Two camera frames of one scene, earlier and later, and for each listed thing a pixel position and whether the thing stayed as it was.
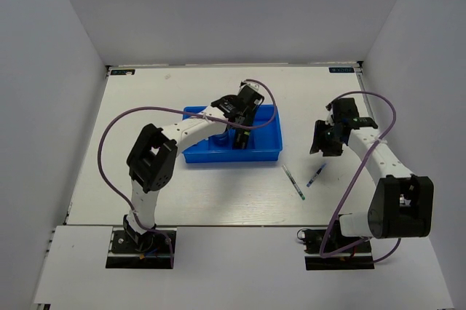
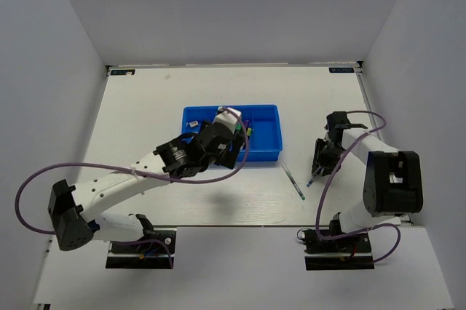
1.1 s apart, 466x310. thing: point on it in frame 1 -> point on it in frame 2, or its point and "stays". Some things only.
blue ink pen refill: (315, 175) stays
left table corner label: (122, 72) stays
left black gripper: (251, 116) -> (228, 157)
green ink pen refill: (293, 183) stays
